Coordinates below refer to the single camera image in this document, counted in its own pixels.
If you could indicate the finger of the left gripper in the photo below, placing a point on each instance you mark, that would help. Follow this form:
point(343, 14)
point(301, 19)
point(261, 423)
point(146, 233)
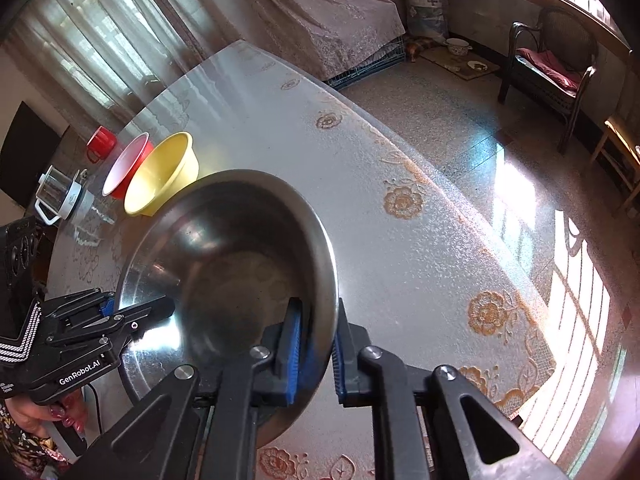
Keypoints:
point(134, 321)
point(80, 308)

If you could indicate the patterned sack on floor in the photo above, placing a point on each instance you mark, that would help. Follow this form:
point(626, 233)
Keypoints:
point(427, 19)

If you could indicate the black wall television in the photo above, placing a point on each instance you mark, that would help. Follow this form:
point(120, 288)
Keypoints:
point(25, 155)

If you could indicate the red plastic bowl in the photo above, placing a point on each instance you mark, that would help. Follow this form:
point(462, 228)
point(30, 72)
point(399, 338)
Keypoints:
point(126, 165)

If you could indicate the stainless steel bowl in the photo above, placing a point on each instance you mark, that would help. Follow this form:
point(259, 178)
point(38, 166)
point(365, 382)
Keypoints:
point(231, 249)

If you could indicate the beige window curtain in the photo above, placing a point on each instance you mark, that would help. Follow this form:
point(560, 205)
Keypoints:
point(99, 62)

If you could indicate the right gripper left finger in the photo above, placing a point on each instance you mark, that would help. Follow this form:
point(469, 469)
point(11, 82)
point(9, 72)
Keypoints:
point(178, 432)

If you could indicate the wooden chair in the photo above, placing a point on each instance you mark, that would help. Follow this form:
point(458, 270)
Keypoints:
point(619, 146)

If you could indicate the red mug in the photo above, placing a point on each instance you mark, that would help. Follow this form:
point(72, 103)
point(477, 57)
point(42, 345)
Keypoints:
point(100, 145)

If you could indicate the yellow plastic bowl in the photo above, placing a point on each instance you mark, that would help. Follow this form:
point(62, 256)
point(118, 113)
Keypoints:
point(170, 167)

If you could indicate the small white floor pot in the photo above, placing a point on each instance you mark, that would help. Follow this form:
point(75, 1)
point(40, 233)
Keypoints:
point(458, 47)

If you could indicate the left hand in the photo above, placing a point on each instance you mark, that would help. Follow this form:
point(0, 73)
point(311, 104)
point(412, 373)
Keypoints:
point(71, 411)

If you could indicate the white glass electric kettle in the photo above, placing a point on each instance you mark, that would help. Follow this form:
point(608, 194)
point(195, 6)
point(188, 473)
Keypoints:
point(60, 197)

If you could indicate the lace floral tablecloth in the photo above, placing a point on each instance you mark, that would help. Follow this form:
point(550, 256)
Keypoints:
point(416, 265)

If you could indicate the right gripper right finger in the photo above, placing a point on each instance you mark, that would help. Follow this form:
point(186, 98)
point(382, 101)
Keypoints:
point(429, 424)

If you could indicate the dark wooden armchair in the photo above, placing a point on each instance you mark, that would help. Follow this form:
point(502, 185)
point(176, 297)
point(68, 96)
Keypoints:
point(553, 63)

